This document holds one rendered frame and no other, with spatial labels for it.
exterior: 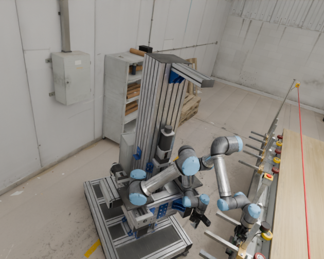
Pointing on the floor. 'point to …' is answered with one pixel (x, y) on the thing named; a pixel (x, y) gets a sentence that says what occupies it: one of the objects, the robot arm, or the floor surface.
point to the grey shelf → (109, 106)
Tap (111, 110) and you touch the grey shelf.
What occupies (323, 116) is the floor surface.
